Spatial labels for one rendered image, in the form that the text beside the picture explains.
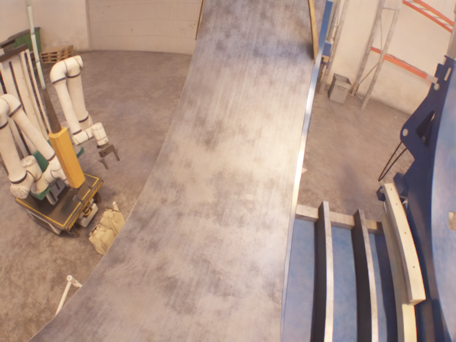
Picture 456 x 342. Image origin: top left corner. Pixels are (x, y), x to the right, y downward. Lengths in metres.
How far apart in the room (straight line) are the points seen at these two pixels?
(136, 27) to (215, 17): 7.01
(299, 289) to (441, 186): 1.36
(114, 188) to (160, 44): 5.96
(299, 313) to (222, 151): 1.11
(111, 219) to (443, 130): 2.46
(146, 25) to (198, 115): 7.05
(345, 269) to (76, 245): 2.42
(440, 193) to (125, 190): 3.08
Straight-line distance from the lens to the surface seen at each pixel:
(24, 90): 2.09
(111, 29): 8.97
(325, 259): 1.62
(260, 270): 0.90
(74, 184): 1.20
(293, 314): 1.56
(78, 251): 2.47
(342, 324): 1.70
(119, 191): 2.76
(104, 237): 1.42
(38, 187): 2.05
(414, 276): 1.83
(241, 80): 1.28
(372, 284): 1.74
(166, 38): 7.84
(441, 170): 2.08
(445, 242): 2.02
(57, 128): 1.05
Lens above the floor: 1.99
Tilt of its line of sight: 43 degrees down
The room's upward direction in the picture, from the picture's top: 9 degrees clockwise
